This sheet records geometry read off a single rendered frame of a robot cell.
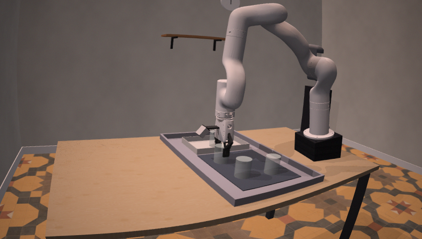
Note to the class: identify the clear glass jar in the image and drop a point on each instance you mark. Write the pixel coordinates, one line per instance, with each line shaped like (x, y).
(218, 151)
(212, 139)
(243, 167)
(272, 164)

